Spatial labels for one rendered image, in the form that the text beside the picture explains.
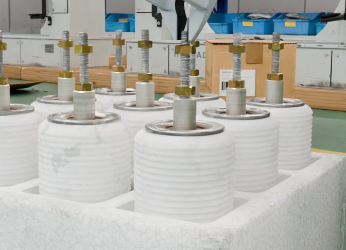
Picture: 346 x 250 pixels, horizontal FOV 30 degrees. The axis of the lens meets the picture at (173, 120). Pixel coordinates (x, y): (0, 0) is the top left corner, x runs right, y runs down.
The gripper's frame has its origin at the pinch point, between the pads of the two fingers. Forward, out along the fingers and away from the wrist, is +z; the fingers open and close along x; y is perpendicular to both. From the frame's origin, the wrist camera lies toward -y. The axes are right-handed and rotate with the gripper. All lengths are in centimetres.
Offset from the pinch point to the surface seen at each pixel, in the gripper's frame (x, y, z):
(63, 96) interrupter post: -24.2, -8.2, 9.0
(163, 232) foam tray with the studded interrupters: 2.9, 7.9, 17.2
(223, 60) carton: -59, -108, 9
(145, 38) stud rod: -12.4, -9.9, 1.5
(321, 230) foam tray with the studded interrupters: 5.9, -20.4, 23.8
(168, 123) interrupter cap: -2.3, -0.1, 9.4
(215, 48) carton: -61, -106, 6
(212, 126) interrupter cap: 2.2, -1.1, 9.3
